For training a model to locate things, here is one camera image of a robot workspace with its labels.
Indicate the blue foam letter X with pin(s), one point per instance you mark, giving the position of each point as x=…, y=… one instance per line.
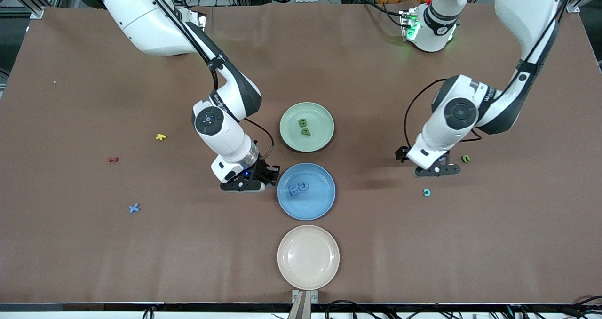
x=134, y=208

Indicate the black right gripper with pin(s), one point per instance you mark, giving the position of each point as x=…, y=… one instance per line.
x=261, y=170

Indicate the table edge rail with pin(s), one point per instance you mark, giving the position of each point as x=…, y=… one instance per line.
x=94, y=307

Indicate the blue foam letter E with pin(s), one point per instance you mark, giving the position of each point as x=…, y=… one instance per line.
x=293, y=189

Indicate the beige plate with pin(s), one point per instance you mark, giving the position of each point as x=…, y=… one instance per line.
x=308, y=258

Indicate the light green plate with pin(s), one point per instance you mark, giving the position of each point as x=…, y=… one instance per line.
x=306, y=142

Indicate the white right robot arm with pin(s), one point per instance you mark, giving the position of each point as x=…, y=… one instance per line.
x=141, y=18

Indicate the blue plate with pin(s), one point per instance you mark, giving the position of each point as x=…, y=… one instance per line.
x=306, y=208

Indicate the green foam number nine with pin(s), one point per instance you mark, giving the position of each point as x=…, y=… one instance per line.
x=306, y=131

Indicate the brown table cover sheet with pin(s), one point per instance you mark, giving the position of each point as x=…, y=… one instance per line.
x=376, y=243

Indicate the blue foam letter G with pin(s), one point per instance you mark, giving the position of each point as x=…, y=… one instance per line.
x=308, y=186

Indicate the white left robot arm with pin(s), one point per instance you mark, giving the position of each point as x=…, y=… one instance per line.
x=517, y=8

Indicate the green foam letter B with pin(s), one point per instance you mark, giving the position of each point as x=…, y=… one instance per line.
x=303, y=122

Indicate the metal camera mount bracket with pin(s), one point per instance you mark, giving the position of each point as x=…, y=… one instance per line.
x=304, y=296

